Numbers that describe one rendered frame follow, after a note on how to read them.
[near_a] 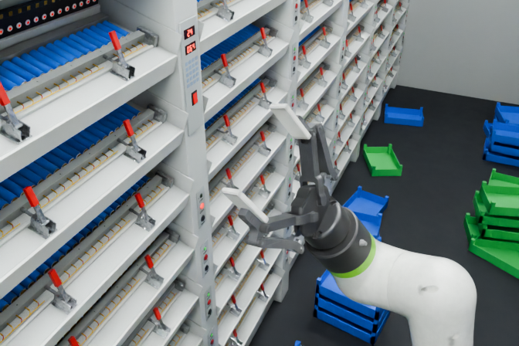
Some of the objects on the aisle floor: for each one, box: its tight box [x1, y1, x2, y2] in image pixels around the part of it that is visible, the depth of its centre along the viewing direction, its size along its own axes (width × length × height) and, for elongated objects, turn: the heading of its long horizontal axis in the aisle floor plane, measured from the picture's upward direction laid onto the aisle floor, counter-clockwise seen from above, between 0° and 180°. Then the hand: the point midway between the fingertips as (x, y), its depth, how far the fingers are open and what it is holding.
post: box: [94, 0, 219, 346], centre depth 149 cm, size 20×9×174 cm, turn 66°
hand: (259, 150), depth 64 cm, fingers open, 13 cm apart
